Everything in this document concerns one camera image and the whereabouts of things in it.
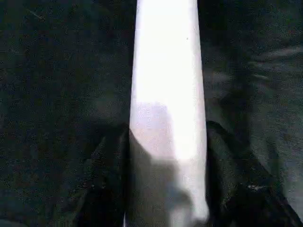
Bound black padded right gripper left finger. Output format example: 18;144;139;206
78;129;130;227

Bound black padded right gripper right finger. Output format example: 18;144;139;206
205;121;303;227

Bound white plastic table leg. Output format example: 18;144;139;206
123;0;211;227

